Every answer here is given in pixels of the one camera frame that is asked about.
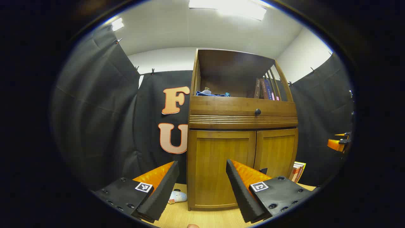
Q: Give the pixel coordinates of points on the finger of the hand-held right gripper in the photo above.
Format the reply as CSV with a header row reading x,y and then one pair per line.
x,y
335,145
341,135

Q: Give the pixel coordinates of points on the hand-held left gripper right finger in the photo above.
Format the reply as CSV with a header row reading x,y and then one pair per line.
x,y
239,190

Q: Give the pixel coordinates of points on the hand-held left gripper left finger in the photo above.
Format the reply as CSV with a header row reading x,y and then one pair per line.
x,y
164,190

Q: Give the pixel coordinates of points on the wooden shoe cabinet door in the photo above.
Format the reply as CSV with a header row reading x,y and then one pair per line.
x,y
208,158
278,148

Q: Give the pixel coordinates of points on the wooden double-door shoe cabinet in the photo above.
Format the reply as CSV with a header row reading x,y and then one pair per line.
x,y
221,106

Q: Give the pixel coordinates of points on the white plush toy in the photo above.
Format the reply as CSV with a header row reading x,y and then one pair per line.
x,y
177,196

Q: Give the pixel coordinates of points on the red and yellow book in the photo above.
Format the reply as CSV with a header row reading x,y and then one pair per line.
x,y
297,171

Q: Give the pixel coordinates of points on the pink book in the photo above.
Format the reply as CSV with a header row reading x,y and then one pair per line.
x,y
274,96

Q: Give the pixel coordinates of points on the black round knob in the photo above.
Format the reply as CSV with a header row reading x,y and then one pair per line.
x,y
258,111

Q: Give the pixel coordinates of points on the blue book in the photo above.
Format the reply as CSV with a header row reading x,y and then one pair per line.
x,y
267,91

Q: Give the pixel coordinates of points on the brown book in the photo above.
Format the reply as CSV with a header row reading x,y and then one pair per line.
x,y
257,88

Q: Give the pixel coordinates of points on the blue fabric item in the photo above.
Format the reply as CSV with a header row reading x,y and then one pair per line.
x,y
212,94

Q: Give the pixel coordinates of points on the small ceiling light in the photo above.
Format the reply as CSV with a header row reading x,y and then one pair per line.
x,y
117,24

